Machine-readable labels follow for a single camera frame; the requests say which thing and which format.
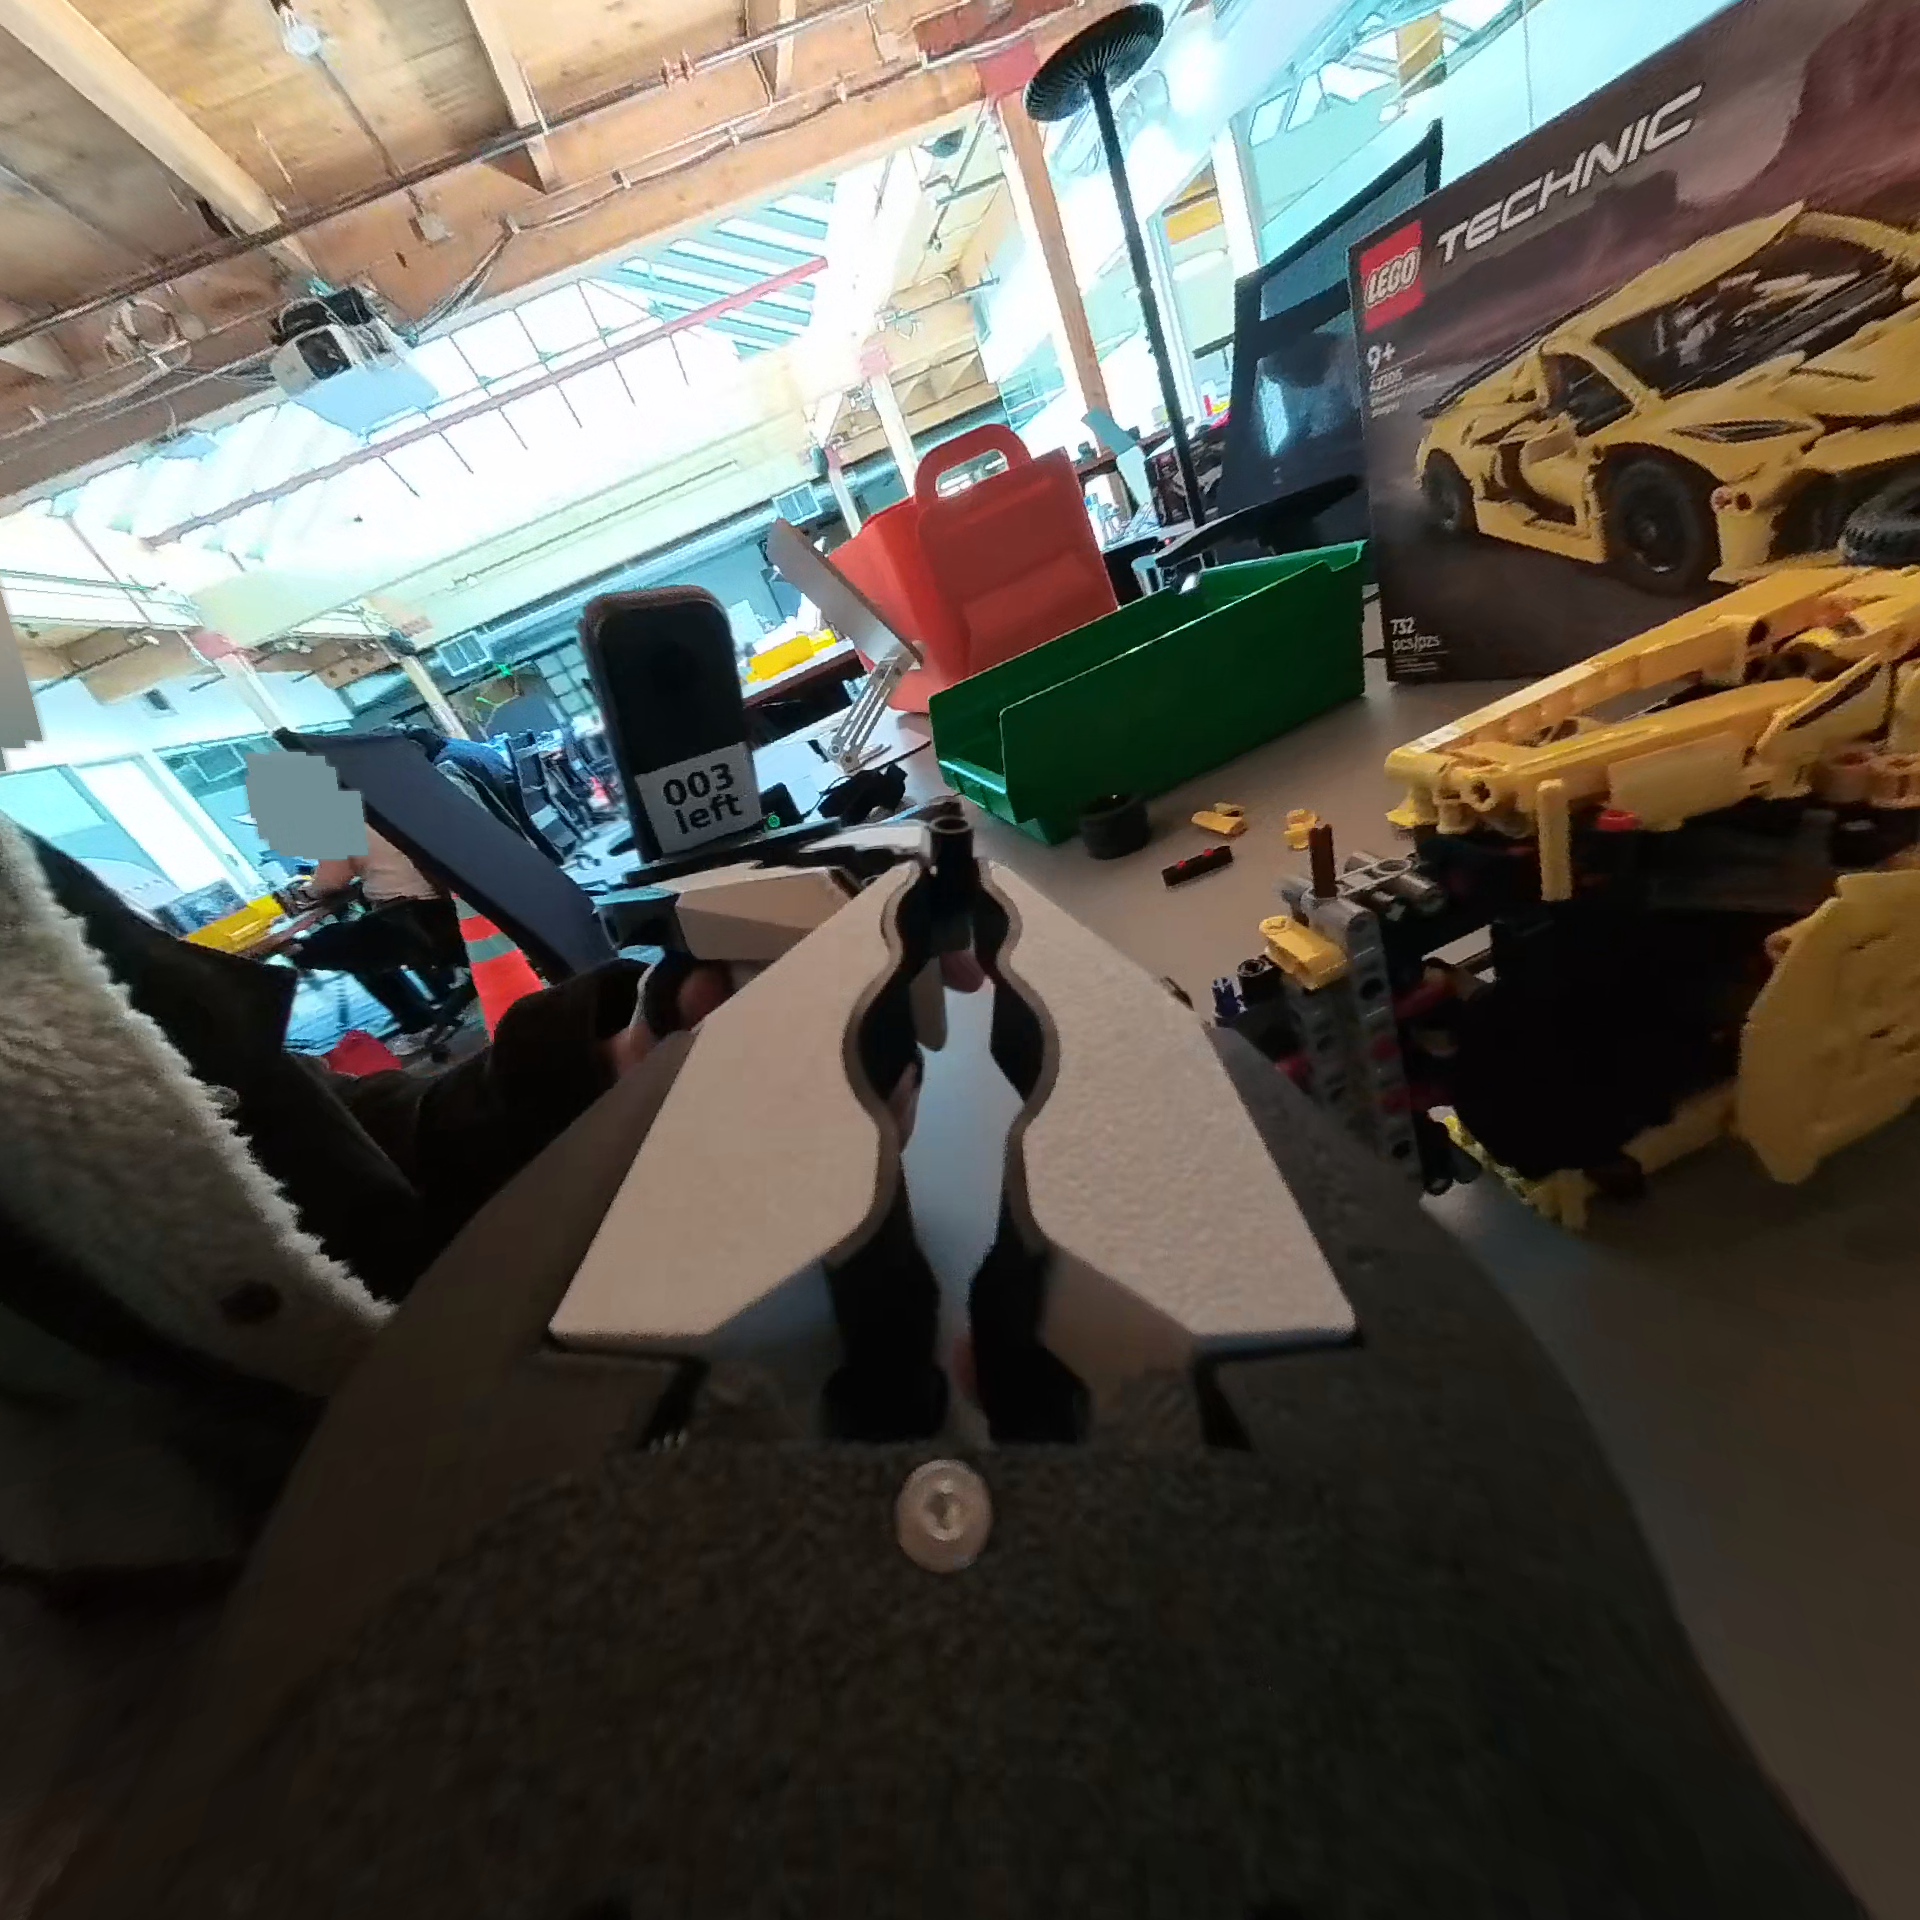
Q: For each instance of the black toy tyre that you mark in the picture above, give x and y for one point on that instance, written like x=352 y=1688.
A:
x=1114 y=828

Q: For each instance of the yellow storage bin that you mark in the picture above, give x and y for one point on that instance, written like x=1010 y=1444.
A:
x=787 y=656

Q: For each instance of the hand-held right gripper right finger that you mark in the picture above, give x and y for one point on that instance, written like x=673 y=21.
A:
x=1171 y=1185

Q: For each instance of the dark monitor screen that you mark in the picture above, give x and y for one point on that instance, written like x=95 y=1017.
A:
x=464 y=856

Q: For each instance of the yellow toy brick car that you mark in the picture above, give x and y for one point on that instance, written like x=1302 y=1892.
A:
x=1651 y=721

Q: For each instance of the red plastic bin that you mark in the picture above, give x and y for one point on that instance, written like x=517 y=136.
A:
x=1003 y=570

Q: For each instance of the green plastic bin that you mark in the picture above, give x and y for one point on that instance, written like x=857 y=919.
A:
x=1171 y=704

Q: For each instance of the black mesh office chair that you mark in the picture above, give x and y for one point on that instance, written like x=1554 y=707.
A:
x=1305 y=405

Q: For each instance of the orange striped safety cone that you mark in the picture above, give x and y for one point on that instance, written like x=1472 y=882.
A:
x=503 y=984

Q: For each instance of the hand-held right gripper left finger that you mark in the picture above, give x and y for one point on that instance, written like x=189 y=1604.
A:
x=721 y=1201

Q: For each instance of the metal laptop stand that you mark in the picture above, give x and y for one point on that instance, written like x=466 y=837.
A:
x=833 y=593

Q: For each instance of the person's left forearm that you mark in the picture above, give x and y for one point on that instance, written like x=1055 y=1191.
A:
x=494 y=1096

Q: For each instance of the white ceiling unit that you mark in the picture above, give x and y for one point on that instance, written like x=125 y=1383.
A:
x=345 y=360

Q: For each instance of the black brick beam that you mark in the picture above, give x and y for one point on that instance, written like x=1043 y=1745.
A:
x=1197 y=866

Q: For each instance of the red bag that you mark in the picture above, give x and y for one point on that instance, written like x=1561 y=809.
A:
x=363 y=1051

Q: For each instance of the person's black jacket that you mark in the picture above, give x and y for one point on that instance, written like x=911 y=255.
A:
x=224 y=1050

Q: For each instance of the dark car set box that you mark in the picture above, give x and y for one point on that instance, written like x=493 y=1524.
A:
x=1499 y=600

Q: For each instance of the black pole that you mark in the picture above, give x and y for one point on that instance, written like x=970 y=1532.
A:
x=1118 y=195

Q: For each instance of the small black brick connector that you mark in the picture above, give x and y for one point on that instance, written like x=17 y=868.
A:
x=951 y=856

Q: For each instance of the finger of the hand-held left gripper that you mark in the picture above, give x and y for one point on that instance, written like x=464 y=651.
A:
x=750 y=907

